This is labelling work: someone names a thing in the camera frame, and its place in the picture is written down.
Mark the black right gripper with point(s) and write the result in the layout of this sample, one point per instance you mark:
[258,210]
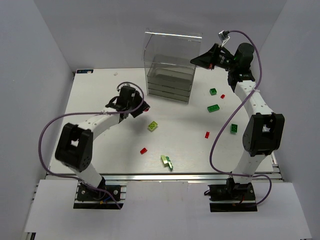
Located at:
[214,55]

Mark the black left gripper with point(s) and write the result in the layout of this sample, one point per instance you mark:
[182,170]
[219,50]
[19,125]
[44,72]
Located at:
[136,108]

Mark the small red lego front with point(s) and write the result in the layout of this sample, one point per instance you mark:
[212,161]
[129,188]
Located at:
[144,150]

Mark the small red lego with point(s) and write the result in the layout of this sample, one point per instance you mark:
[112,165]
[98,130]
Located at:
[144,150]
[207,134]

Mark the clear drawer container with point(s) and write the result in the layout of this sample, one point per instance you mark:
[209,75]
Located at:
[167,56]

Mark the green lego plate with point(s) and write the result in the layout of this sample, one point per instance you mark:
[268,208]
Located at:
[213,108]

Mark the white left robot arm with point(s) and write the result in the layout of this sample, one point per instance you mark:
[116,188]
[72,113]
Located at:
[75,145]

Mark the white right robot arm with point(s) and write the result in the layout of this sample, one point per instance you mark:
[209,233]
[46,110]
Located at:
[264,130]

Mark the lime green lego brick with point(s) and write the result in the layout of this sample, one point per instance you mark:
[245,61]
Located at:
[152,126]

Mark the small green lego cube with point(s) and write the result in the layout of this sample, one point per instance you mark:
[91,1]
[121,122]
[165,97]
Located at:
[213,91]

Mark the light green lego assembly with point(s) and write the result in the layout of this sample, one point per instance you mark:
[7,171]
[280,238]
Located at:
[167,162]

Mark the small red lego right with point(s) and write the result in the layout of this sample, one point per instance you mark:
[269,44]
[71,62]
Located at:
[207,134]

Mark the blue label left corner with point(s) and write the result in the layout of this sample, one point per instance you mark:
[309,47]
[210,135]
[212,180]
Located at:
[84,71]

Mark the dark green lego brick right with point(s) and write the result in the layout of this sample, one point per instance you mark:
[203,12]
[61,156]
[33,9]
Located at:
[233,128]

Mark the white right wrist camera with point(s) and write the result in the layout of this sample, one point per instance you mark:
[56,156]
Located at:
[224,37]

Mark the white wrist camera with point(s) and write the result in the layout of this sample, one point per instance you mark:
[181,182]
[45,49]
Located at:
[120,86]
[224,37]

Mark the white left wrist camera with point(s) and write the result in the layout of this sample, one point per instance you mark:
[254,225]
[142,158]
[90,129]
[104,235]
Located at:
[120,86]

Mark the aluminium table front rail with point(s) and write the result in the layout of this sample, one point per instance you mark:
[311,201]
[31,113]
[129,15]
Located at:
[164,177]

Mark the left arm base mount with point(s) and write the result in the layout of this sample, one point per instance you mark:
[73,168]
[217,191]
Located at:
[89,199]

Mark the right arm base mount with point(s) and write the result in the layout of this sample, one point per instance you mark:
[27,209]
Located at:
[221,200]

